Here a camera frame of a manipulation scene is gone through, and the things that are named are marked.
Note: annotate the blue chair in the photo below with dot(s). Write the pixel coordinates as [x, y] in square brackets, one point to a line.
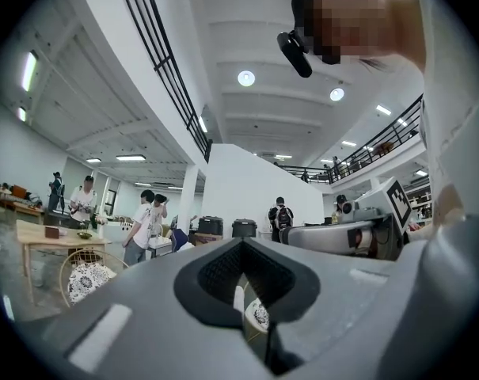
[179, 238]

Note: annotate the black head-worn camera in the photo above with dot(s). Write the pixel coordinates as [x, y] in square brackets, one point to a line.
[296, 55]

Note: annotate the white square pillar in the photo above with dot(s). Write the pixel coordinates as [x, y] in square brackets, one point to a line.
[187, 196]

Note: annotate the person's head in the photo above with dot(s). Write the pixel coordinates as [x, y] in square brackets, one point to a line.
[401, 26]

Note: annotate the dark shallow bowl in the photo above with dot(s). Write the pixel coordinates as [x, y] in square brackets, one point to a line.
[84, 235]

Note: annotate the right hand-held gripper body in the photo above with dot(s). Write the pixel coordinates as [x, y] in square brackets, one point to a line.
[385, 220]

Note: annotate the wicker chair with cushion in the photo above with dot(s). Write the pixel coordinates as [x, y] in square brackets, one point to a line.
[84, 256]

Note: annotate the small brown box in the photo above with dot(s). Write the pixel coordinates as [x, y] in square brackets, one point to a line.
[52, 232]

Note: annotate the row of recessed strip lights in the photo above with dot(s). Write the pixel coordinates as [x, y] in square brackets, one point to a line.
[131, 157]

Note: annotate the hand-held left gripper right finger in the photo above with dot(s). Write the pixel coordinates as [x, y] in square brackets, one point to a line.
[342, 291]

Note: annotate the low wooden table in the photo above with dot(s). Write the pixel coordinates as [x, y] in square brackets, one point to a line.
[21, 206]

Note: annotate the white tube ceiling lamp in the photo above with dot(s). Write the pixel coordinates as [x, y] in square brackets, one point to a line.
[21, 114]
[29, 71]
[202, 124]

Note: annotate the short black equipment case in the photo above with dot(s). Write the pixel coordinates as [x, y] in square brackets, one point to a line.
[210, 226]

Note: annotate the patterned seat cushion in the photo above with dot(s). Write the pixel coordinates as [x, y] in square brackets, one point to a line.
[259, 315]
[88, 281]

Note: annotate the round ceiling light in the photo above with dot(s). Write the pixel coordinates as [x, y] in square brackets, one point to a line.
[246, 78]
[336, 94]

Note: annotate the tall black equipment case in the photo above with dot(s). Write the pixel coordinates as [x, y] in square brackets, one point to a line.
[244, 228]

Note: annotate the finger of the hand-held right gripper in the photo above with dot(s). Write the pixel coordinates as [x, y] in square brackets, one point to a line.
[322, 238]

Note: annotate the black upper walkway railing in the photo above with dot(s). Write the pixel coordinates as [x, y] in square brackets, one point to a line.
[397, 132]

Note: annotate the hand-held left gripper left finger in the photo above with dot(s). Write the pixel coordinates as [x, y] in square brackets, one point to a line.
[152, 315]

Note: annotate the person's white shirt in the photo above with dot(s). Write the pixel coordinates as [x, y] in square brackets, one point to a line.
[453, 113]

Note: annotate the long black balcony railing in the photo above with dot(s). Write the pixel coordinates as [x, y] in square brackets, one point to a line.
[162, 62]

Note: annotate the person's right forearm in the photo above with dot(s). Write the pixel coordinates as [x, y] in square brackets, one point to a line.
[449, 204]

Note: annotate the brown cardboard box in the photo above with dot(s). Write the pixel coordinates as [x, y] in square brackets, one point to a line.
[207, 239]

